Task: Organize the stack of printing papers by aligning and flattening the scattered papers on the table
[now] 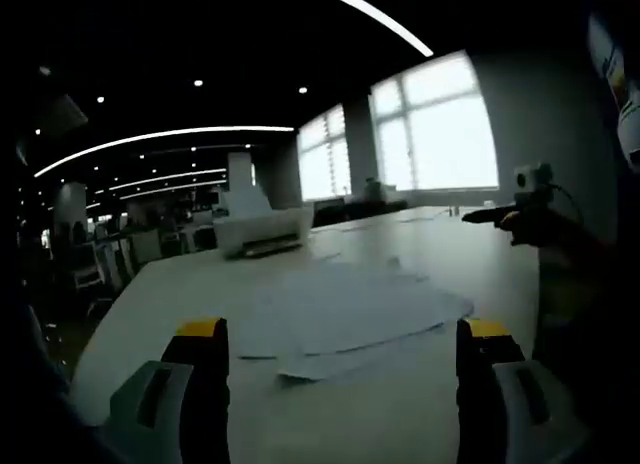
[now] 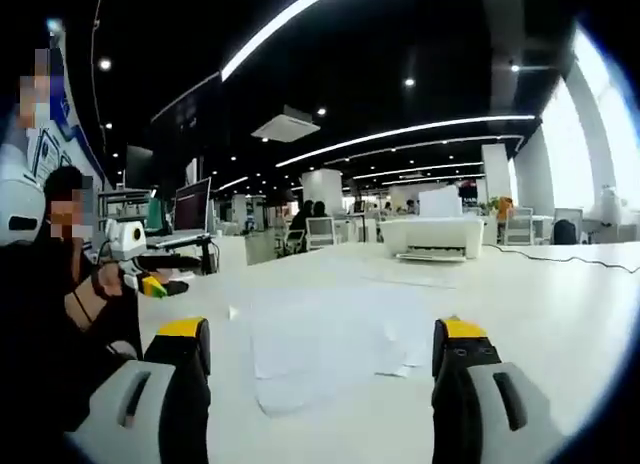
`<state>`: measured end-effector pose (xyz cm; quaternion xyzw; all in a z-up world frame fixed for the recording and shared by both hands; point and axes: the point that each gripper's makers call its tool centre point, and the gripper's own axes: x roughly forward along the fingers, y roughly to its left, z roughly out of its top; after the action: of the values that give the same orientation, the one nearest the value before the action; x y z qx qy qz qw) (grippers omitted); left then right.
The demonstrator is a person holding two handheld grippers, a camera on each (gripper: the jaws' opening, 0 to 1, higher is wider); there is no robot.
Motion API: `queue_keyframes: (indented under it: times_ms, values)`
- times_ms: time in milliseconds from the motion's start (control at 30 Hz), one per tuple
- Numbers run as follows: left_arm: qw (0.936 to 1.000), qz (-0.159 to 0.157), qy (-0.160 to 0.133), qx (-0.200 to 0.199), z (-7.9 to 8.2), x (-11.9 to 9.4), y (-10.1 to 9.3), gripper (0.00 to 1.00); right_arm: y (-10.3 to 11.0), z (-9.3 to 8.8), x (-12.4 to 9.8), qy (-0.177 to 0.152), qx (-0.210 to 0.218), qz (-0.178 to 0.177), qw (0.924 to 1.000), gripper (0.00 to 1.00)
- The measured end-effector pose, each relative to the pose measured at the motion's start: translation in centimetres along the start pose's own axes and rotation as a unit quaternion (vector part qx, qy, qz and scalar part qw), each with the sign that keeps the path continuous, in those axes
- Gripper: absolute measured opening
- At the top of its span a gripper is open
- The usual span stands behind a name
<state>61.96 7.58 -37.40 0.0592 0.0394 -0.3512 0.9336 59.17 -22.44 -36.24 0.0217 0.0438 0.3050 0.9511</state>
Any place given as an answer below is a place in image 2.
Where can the white office chair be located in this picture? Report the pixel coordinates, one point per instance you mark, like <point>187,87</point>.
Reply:
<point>519,224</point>
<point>320,231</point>

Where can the long linear ceiling light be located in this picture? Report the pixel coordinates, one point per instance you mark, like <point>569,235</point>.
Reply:
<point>400,130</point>
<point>280,26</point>

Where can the upright white feed paper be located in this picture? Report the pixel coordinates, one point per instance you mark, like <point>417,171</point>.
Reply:
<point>440,201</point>

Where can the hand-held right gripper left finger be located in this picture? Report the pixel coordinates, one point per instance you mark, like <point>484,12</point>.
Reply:
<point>140,409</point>

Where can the dark computer monitor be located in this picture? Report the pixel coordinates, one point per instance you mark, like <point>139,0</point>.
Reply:
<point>138,166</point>

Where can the person's left hand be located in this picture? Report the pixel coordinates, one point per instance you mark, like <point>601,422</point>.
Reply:
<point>110,280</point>

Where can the ceiling air conditioner vent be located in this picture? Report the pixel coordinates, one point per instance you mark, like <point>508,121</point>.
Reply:
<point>285,126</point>

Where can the black monitor stand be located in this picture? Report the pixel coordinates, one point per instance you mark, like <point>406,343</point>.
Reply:
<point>185,256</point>

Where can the blue white wall poster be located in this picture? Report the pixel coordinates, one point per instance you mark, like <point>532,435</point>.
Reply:
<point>75,129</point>

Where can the white figure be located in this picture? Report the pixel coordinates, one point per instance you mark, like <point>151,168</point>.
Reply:
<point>612,206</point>

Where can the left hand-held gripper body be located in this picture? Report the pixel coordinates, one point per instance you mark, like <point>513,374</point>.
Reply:
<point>125,241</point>

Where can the green board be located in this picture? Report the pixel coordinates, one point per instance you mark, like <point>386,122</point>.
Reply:
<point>159,215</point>

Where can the pile of white printing papers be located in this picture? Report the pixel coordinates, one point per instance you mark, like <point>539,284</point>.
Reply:
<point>325,344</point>

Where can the white printer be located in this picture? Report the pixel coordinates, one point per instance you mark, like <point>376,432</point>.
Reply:
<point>435,236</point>

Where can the black hanging display panel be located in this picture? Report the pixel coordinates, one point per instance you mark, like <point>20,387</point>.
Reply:
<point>187,114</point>

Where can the black backpack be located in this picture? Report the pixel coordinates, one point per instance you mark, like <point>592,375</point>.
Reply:
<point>565,233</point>

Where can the person in black shirt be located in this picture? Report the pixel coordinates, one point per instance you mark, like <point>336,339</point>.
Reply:
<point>30,334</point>

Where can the white table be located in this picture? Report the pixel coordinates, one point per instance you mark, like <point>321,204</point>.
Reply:
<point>525,309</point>

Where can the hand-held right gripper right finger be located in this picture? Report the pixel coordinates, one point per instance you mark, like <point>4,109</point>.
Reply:
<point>480,414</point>

